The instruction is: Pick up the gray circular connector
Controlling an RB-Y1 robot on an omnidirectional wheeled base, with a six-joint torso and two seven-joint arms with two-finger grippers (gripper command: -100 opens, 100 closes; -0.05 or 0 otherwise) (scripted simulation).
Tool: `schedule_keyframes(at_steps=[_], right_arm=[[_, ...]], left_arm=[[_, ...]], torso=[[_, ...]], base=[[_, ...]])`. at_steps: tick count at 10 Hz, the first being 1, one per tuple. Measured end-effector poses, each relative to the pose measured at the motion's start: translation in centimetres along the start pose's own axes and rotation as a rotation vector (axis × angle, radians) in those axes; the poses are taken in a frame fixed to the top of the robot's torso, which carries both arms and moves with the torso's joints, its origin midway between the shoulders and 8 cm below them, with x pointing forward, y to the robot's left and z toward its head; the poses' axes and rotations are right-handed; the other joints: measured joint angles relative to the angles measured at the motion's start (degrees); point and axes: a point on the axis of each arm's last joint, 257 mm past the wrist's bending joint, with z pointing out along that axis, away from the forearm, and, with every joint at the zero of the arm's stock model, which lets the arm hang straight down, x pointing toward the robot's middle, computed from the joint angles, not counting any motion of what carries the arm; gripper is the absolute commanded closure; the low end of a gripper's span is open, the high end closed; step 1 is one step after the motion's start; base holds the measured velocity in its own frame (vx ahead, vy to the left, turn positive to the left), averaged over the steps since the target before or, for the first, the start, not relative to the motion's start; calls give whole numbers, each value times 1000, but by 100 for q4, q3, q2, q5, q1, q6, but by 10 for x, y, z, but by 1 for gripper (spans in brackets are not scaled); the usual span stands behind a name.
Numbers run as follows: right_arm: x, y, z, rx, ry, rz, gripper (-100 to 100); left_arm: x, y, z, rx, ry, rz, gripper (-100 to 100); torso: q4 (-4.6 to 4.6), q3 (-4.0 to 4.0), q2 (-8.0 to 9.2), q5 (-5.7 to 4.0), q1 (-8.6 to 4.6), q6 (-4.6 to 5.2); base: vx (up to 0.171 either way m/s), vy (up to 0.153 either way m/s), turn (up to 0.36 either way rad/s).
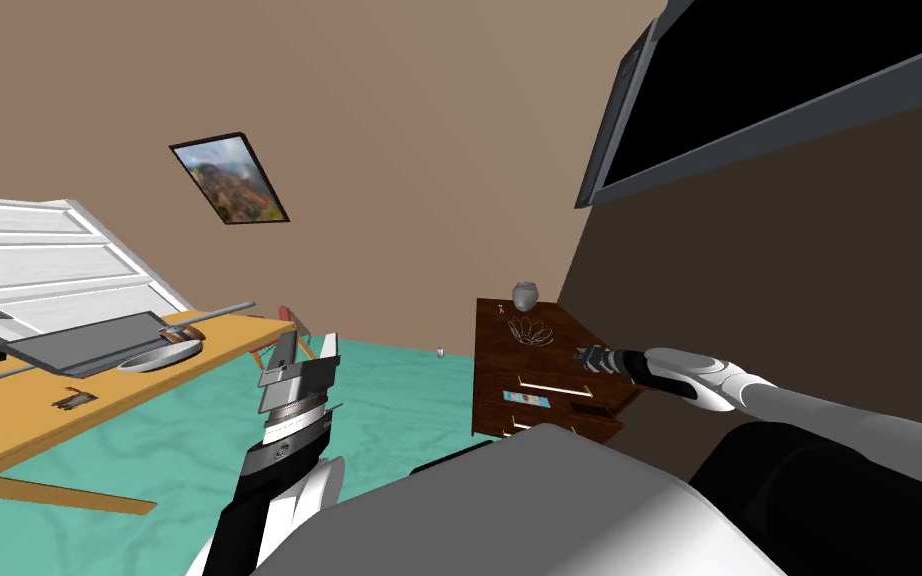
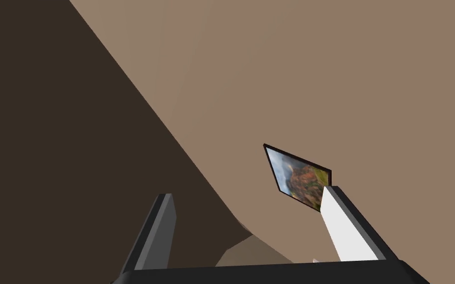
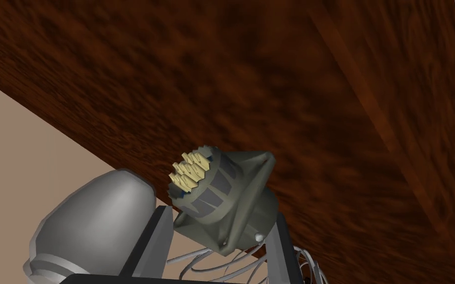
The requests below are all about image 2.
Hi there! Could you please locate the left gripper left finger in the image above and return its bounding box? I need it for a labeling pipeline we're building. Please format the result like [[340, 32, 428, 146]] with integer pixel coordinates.
[[120, 193, 177, 275]]

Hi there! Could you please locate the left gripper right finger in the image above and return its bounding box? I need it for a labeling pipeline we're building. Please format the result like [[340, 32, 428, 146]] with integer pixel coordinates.
[[320, 185, 399, 263]]

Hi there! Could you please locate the framed landscape picture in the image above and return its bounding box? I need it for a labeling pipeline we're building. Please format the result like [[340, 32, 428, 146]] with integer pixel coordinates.
[[263, 143, 333, 213]]

